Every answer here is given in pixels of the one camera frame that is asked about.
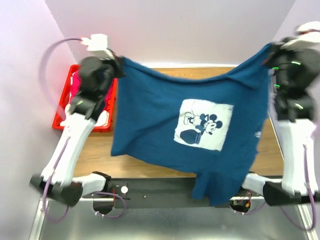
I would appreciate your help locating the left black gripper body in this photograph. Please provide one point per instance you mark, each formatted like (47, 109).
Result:
(112, 70)

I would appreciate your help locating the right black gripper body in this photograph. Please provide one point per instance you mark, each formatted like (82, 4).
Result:
(276, 59)

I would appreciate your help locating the blue printed t shirt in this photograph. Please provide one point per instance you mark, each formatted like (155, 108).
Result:
(210, 127)

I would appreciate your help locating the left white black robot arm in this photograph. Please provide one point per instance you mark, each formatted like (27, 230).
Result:
(56, 180)

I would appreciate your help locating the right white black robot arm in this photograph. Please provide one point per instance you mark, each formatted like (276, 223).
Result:
(295, 114)

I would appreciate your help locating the magenta t shirt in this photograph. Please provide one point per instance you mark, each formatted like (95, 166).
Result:
(75, 81)

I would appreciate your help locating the white t shirt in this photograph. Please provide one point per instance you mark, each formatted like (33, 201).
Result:
(103, 118)

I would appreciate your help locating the red plastic bin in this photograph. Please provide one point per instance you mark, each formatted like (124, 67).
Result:
(65, 99)

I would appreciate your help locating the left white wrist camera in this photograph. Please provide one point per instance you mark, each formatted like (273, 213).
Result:
(97, 44)

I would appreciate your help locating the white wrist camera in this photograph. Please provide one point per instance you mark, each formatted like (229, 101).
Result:
(97, 44)
(307, 28)

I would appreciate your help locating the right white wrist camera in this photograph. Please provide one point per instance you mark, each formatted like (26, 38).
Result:
(307, 28)

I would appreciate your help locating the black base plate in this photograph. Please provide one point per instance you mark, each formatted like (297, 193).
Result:
(158, 193)

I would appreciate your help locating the aluminium frame rail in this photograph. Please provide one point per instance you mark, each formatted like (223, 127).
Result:
(38, 221)

